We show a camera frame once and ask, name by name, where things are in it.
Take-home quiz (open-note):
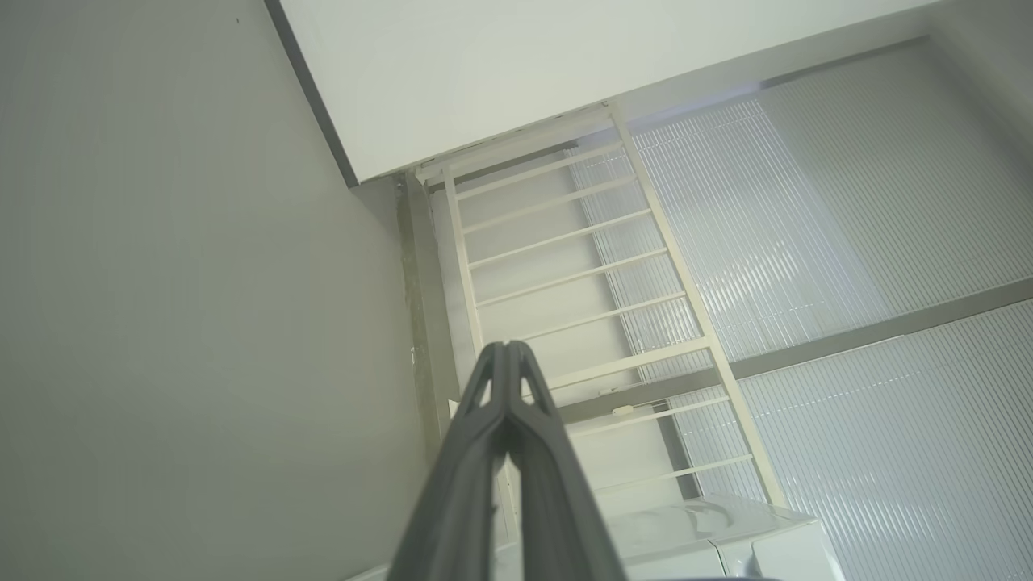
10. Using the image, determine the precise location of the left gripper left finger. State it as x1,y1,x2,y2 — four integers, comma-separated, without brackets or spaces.
387,341,511,581

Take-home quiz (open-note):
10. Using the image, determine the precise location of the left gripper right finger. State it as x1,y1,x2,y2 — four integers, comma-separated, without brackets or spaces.
504,341,626,581

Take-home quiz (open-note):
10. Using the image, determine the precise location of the white front-load washing machine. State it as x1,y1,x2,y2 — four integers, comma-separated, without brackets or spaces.
347,494,844,581

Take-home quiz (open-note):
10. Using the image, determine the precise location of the white metal rack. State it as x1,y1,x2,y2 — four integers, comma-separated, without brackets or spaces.
416,101,788,517

